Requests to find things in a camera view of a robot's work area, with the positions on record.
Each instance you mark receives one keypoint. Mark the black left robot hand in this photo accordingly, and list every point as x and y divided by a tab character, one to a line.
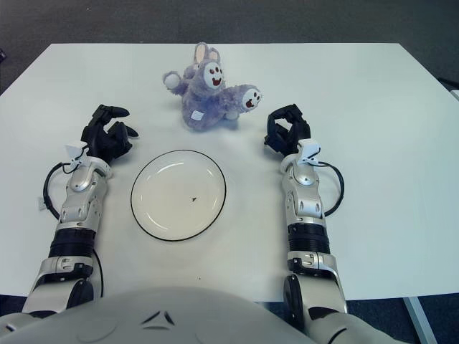
102	138

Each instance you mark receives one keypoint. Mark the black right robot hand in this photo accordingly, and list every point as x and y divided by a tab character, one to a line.
292	130

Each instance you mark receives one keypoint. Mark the purple plush rabbit doll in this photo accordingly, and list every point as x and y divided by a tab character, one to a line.
204	100

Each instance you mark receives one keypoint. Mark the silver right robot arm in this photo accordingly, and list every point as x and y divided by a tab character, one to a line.
305	200

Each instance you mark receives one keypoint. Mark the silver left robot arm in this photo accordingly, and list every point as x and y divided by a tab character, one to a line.
77	208

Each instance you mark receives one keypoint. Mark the white plate with black rim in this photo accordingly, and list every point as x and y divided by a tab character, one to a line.
172	200

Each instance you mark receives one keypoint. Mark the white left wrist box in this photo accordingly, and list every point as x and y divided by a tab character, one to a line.
75	150

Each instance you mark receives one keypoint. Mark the light grey desk corner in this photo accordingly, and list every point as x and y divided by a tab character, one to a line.
455	98

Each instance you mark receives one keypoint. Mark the light grey robot torso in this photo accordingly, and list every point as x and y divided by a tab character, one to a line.
197	315

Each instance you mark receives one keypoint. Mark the white table leg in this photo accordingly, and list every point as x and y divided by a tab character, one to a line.
419	319

